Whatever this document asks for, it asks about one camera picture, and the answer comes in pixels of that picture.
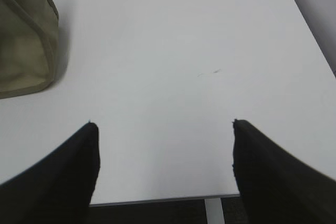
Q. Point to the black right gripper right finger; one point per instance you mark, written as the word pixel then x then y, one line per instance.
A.
pixel 276 187

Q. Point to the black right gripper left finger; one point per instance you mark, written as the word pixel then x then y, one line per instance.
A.
pixel 59 188

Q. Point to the white table leg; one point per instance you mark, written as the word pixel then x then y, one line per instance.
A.
pixel 214 211

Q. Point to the olive yellow canvas bag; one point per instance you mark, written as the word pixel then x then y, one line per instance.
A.
pixel 29 44

